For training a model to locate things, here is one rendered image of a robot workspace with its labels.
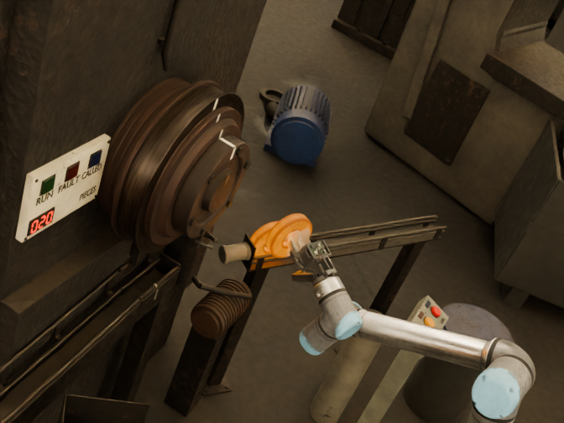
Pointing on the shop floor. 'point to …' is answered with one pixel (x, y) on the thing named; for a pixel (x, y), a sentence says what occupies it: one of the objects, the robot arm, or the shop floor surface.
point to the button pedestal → (404, 364)
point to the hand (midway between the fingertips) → (291, 231)
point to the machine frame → (206, 57)
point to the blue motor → (300, 126)
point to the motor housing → (205, 344)
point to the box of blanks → (533, 227)
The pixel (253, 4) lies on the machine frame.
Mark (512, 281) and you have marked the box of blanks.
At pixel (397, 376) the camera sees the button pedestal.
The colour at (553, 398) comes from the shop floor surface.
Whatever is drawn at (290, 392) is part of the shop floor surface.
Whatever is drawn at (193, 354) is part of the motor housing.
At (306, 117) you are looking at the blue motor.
